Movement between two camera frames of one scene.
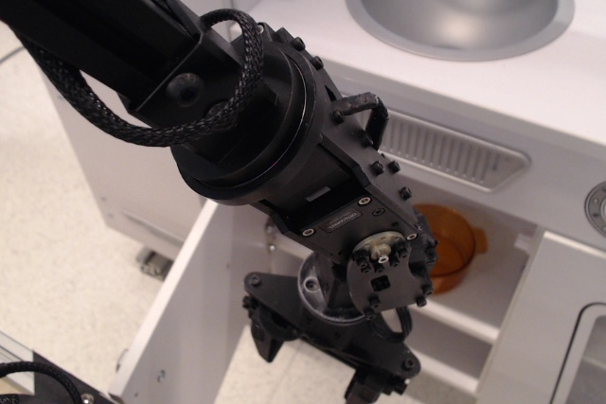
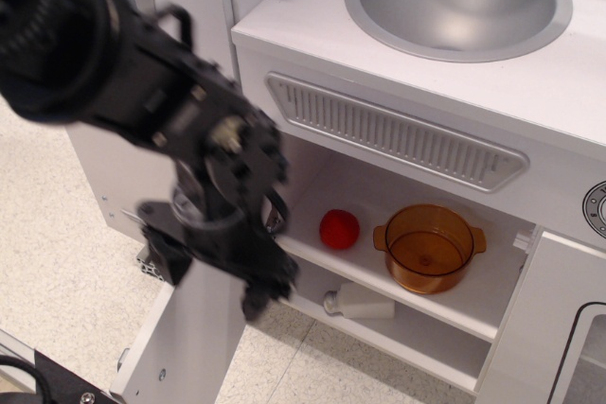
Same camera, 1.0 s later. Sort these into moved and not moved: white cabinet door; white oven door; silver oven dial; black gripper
Moved: black gripper
Not moved: silver oven dial; white cabinet door; white oven door
